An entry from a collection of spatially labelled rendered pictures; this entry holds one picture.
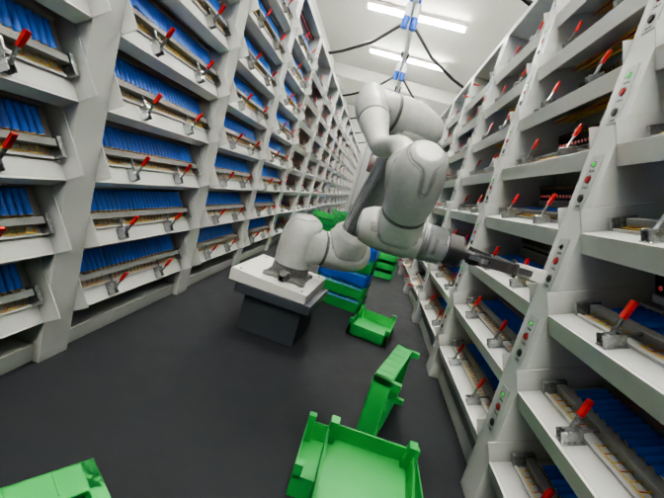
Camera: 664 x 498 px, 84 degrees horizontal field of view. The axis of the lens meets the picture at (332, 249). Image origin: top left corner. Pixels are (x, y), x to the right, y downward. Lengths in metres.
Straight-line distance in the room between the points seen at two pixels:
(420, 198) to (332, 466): 0.61
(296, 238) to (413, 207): 0.80
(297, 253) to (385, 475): 0.86
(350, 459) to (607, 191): 0.80
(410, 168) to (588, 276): 0.47
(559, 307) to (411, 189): 0.44
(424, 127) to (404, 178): 0.61
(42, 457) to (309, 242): 1.00
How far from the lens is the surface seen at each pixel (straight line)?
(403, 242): 0.84
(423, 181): 0.73
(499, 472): 1.06
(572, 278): 0.97
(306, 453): 1.08
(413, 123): 1.31
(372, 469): 0.97
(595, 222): 0.96
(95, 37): 1.15
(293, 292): 1.45
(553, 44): 1.76
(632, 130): 1.00
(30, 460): 1.02
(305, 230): 1.48
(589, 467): 0.82
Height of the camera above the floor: 0.67
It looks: 10 degrees down
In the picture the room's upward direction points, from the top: 16 degrees clockwise
